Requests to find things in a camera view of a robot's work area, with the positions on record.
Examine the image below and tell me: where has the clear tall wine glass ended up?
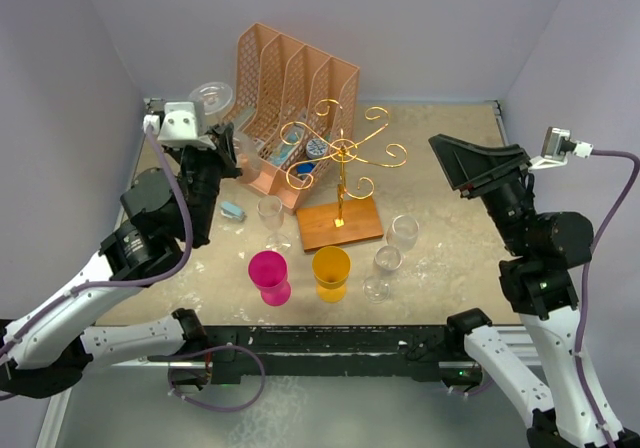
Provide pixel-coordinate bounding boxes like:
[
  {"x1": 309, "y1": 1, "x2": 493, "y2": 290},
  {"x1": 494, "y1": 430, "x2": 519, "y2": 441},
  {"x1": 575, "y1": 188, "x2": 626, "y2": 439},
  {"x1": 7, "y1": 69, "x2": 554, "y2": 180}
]
[{"x1": 189, "y1": 82, "x2": 262, "y2": 184}]

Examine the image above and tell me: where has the clear round wine glass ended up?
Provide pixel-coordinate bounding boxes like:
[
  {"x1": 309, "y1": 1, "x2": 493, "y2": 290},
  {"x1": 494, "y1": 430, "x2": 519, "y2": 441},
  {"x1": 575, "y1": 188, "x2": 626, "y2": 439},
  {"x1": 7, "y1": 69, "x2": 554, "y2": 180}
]
[{"x1": 386, "y1": 214, "x2": 420, "y2": 253}]

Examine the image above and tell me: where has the gold wire wine glass rack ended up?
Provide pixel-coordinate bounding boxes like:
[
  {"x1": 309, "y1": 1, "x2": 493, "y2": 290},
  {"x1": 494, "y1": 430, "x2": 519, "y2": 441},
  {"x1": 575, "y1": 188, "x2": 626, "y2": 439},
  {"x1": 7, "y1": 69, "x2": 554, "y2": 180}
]
[{"x1": 296, "y1": 106, "x2": 408, "y2": 254}]

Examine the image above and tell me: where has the orange plastic file organizer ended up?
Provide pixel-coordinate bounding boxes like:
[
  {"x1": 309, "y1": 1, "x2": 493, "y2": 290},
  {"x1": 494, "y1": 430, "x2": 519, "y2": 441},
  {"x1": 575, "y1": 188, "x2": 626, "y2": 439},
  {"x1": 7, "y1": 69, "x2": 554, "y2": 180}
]
[{"x1": 225, "y1": 23, "x2": 360, "y2": 214}]

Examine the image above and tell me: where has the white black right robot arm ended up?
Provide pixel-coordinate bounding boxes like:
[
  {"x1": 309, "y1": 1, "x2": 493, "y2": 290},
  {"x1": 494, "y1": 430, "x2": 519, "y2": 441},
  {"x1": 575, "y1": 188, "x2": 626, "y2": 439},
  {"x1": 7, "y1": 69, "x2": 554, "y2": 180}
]
[{"x1": 429, "y1": 128, "x2": 639, "y2": 447}]

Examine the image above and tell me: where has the clear lying wine glass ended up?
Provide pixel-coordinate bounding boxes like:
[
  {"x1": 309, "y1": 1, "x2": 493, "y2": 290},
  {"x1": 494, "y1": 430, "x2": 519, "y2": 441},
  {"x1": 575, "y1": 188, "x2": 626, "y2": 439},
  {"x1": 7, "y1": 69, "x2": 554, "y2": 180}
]
[{"x1": 363, "y1": 245, "x2": 403, "y2": 303}]

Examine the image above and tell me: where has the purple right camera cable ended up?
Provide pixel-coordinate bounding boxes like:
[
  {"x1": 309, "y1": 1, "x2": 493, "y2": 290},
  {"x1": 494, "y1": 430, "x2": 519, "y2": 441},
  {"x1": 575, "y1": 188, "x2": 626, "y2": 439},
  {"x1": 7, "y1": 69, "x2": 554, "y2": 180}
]
[{"x1": 572, "y1": 150, "x2": 640, "y2": 448}]

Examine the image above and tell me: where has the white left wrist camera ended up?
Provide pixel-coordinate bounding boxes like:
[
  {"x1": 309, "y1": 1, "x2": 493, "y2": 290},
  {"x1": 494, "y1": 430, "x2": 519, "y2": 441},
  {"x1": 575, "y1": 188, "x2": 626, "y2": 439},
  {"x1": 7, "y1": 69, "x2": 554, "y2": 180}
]
[{"x1": 142, "y1": 101, "x2": 215, "y2": 149}]

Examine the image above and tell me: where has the yellow plastic goblet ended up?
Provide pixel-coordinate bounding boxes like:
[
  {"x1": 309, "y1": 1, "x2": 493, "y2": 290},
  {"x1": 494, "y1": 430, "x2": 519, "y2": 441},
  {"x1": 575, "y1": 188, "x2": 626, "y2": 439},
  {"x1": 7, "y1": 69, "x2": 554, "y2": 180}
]
[{"x1": 312, "y1": 246, "x2": 351, "y2": 303}]

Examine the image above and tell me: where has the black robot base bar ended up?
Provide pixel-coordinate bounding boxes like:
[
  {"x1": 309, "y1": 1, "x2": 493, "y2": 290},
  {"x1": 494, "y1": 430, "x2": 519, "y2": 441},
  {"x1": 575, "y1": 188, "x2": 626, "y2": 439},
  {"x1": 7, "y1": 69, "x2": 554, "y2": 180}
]
[{"x1": 178, "y1": 325, "x2": 483, "y2": 387}]

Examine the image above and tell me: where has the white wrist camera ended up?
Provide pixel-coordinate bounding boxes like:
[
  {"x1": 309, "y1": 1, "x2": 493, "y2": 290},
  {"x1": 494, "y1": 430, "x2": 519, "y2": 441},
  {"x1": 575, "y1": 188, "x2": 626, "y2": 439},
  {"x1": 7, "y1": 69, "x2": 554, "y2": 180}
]
[
  {"x1": 142, "y1": 101, "x2": 215, "y2": 149},
  {"x1": 530, "y1": 127, "x2": 593, "y2": 170}
]

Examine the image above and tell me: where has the clear flute wine glass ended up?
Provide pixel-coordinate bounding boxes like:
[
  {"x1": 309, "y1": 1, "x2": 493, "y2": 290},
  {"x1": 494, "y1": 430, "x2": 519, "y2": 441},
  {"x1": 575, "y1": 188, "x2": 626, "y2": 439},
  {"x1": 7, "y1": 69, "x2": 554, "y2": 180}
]
[{"x1": 257, "y1": 195, "x2": 291, "y2": 254}]

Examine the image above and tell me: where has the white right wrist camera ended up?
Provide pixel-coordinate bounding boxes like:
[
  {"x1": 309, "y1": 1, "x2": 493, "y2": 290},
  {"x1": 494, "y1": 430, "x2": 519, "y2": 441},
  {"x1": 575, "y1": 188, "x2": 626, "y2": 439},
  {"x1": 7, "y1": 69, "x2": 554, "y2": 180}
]
[{"x1": 530, "y1": 127, "x2": 593, "y2": 170}]

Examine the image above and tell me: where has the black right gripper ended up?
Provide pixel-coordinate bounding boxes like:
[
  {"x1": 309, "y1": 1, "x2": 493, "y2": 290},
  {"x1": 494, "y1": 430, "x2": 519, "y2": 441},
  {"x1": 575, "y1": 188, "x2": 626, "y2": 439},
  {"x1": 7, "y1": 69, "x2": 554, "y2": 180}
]
[{"x1": 428, "y1": 132, "x2": 534, "y2": 253}]

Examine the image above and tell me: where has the blue round lid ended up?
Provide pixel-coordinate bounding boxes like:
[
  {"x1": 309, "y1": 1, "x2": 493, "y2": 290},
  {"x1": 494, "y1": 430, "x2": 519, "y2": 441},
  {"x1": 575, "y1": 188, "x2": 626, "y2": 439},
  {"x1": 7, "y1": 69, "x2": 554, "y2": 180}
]
[{"x1": 295, "y1": 162, "x2": 315, "y2": 176}]

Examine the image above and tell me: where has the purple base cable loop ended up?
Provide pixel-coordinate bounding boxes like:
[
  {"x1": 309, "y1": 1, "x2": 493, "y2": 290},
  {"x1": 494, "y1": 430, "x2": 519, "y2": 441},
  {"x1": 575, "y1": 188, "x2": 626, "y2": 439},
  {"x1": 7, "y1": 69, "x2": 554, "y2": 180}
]
[{"x1": 167, "y1": 343, "x2": 267, "y2": 413}]

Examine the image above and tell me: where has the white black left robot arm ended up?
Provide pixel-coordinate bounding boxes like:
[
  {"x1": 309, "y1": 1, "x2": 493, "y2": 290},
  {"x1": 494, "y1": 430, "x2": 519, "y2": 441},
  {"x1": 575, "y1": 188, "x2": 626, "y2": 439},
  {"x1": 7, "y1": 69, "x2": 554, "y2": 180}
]
[{"x1": 1, "y1": 123, "x2": 241, "y2": 400}]

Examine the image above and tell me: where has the light blue stapler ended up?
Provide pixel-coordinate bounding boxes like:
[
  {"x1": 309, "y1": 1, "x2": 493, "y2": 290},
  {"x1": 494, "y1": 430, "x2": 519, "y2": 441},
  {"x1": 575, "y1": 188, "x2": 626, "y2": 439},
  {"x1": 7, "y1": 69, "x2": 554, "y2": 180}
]
[{"x1": 220, "y1": 201, "x2": 246, "y2": 222}]

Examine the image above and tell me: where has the blue white patterned tin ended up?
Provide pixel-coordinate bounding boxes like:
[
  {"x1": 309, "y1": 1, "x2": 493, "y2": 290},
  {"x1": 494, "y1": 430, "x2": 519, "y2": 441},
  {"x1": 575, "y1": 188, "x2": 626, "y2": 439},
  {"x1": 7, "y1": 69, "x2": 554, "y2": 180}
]
[{"x1": 305, "y1": 138, "x2": 329, "y2": 160}]

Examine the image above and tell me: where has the silver table frame rail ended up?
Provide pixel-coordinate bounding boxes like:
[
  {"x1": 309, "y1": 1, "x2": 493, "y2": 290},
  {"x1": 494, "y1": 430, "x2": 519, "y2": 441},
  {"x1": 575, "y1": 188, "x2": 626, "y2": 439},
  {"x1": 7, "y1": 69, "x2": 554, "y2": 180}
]
[{"x1": 34, "y1": 96, "x2": 556, "y2": 448}]

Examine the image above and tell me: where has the pink plastic goblet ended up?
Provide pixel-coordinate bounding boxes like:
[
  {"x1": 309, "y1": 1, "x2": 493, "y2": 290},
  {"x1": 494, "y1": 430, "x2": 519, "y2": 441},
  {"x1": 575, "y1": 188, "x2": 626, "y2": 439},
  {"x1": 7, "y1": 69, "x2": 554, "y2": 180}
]
[{"x1": 248, "y1": 251, "x2": 291, "y2": 306}]

